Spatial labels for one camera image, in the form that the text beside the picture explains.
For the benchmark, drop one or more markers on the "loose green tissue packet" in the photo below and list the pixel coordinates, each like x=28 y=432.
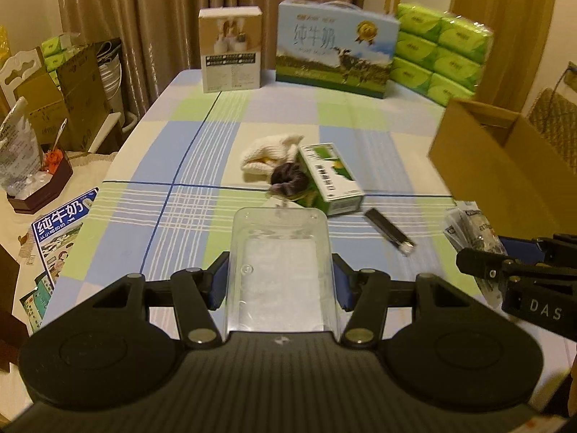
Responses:
x=55 y=61
x=57 y=44

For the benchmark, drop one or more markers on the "blue printed leaflet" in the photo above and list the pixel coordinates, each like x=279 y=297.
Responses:
x=63 y=230

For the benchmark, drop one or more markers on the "shiny brown curtain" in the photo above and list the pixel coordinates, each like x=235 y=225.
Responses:
x=180 y=9

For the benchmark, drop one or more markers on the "white knitted cloth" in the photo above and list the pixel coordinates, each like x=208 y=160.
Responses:
x=263 y=155

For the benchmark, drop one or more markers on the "golden yellow curtain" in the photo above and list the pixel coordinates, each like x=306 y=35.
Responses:
x=500 y=0

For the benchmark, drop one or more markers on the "chair with quilted cover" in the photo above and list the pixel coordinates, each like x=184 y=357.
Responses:
x=556 y=112

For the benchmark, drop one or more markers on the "clear plastic bag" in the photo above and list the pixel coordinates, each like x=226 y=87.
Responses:
x=16 y=153

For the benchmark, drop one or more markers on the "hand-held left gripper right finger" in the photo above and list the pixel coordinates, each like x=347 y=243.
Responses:
x=341 y=284

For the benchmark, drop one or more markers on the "green white medicine box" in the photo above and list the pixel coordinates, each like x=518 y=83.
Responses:
x=331 y=180

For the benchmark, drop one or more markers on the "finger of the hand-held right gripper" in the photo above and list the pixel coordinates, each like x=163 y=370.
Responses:
x=482 y=264
x=523 y=248

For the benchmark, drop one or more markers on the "white paper bags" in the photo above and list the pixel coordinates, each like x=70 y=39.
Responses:
x=110 y=83

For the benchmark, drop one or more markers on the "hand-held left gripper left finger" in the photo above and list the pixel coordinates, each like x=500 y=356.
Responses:
x=217 y=282

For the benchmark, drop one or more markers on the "clear plastic tray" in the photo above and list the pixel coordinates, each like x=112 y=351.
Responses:
x=279 y=257

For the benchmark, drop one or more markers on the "white ornate chair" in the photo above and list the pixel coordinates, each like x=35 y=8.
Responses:
x=18 y=70

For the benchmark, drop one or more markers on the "green printed leaflet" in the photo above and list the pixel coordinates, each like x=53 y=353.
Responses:
x=38 y=297

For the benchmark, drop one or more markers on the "checkered tablecloth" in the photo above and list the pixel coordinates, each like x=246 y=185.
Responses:
x=203 y=153

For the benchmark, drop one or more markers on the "dark purple scrunchie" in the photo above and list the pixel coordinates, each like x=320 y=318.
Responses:
x=290 y=178

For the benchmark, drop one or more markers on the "pack of green tissue packets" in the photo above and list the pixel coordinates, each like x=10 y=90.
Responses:
x=439 y=49

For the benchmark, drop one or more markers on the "white brown product box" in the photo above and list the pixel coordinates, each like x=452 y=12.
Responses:
x=231 y=49

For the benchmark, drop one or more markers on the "small brown cardboard box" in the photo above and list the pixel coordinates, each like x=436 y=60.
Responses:
x=40 y=108

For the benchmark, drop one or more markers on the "blue milk carton box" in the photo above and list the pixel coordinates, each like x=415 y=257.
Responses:
x=336 y=49

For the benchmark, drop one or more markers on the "large brown cardboard box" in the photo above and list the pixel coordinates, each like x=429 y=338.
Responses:
x=85 y=94

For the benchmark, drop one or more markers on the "dark wooden tray box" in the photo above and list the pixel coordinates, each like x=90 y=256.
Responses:
x=45 y=189

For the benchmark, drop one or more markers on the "clear plastic packet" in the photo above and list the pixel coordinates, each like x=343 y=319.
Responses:
x=469 y=230

